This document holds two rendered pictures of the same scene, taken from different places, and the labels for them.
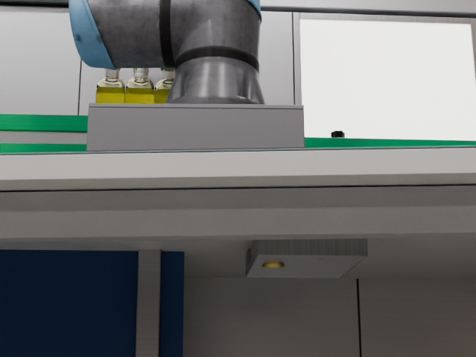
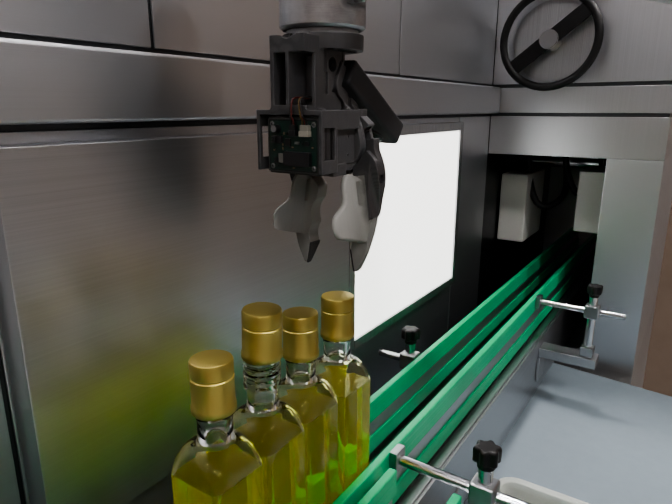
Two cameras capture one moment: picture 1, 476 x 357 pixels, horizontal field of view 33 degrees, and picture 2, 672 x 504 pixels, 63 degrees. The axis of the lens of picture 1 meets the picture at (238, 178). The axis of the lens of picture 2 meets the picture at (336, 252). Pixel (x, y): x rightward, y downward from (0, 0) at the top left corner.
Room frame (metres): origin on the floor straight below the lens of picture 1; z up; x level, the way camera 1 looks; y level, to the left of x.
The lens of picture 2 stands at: (1.22, 0.50, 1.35)
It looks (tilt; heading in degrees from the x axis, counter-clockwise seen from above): 15 degrees down; 308
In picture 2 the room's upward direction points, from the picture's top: straight up
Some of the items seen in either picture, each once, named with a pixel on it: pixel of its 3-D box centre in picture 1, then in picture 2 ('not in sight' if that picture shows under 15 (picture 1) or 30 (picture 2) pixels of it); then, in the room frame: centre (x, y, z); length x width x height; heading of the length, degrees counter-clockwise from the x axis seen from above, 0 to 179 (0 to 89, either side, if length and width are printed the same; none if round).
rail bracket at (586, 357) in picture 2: not in sight; (576, 335); (1.48, -0.62, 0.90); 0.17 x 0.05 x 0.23; 4
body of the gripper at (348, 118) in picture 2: not in sight; (318, 107); (1.55, 0.11, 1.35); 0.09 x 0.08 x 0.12; 93
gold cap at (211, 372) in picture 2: not in sight; (212, 383); (1.54, 0.26, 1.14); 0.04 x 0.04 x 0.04
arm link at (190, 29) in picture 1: (214, 23); not in sight; (1.05, 0.03, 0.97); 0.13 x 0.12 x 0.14; 85
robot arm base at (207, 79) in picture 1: (216, 98); not in sight; (1.04, 0.03, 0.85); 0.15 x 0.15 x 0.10
